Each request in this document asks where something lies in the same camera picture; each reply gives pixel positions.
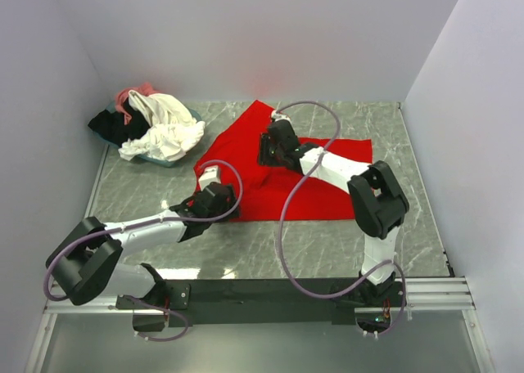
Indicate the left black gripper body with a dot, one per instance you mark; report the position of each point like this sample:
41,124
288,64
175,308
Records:
228,206

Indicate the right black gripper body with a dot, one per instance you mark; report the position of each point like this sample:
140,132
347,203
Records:
277,154

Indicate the red t shirt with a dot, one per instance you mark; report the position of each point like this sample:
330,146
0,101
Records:
266,188

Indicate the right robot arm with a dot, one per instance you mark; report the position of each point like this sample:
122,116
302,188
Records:
378,202

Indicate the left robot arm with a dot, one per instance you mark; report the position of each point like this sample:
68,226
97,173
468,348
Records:
89,262

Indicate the teal laundry basket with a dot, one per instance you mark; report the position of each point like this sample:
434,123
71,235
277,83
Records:
163,163

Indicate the white t shirt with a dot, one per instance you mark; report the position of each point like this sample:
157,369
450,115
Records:
173,132

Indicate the black base crossbar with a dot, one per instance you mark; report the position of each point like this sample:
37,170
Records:
251,301

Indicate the black t shirt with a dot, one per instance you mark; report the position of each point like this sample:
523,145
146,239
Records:
111,127

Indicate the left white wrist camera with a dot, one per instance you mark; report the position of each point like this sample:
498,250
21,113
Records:
210,175

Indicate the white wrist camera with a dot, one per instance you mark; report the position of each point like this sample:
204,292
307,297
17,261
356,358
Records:
210,175
277,115

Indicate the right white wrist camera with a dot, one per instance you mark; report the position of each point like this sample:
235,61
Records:
277,115

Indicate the aluminium frame rail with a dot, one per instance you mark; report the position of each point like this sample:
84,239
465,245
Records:
438,331

